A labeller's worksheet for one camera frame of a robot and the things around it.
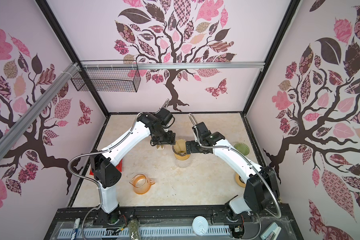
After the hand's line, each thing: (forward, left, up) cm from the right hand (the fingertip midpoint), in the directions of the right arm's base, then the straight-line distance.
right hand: (194, 146), depth 84 cm
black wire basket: (+64, +70, +4) cm, 95 cm away
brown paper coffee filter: (0, +8, +1) cm, 8 cm away
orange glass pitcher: (-16, +31, -16) cm, 39 cm away
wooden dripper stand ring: (-5, +7, -4) cm, 10 cm away
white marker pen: (-37, +59, -12) cm, 71 cm away
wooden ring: (-17, -25, -13) cm, 33 cm away
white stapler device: (-40, -34, -12) cm, 54 cm away
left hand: (-1, +15, +4) cm, 15 cm away
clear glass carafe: (-4, +7, -14) cm, 16 cm away
